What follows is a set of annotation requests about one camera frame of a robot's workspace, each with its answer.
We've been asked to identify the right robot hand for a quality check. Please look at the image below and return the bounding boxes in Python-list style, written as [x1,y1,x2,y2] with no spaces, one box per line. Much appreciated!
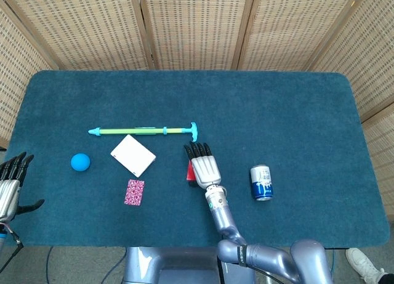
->
[183,142,222,189]

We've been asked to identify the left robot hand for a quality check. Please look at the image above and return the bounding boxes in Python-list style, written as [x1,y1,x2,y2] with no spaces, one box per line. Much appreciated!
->
[0,151,46,223]

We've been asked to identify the blue and white drink can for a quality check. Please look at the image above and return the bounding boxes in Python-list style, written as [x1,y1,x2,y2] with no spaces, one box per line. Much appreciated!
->
[249,164,275,201]

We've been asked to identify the white square flat box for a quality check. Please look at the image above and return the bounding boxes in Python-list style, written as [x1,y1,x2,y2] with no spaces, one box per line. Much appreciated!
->
[110,134,157,178]

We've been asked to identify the magenta patterned card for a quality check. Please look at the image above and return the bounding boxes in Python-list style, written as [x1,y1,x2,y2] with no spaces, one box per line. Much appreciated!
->
[124,179,145,207]

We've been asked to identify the blue ball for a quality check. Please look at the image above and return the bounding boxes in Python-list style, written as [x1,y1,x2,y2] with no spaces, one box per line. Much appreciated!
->
[70,153,91,172]

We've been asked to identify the blue felt table cover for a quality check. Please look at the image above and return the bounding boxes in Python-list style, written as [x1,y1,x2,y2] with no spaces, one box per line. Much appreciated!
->
[4,70,390,248]

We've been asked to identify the green and teal pump toy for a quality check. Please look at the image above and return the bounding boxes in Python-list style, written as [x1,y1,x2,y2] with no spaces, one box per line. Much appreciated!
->
[87,122,198,142]

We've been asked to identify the grey-blue robot torso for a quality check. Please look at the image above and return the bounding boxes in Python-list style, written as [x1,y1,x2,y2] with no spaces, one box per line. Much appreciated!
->
[123,246,256,284]

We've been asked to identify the woven wooden folding screen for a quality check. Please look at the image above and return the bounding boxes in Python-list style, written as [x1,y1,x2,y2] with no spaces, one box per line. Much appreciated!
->
[0,0,394,219]

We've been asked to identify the white shoe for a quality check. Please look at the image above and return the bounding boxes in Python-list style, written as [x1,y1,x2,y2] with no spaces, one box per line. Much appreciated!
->
[345,248,385,283]

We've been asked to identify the dark trouser leg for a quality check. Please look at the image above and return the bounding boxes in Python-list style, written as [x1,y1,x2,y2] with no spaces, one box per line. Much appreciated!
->
[374,272,394,284]

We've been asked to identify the black cable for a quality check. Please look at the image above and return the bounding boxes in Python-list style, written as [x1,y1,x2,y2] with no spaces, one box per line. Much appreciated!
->
[0,224,25,275]

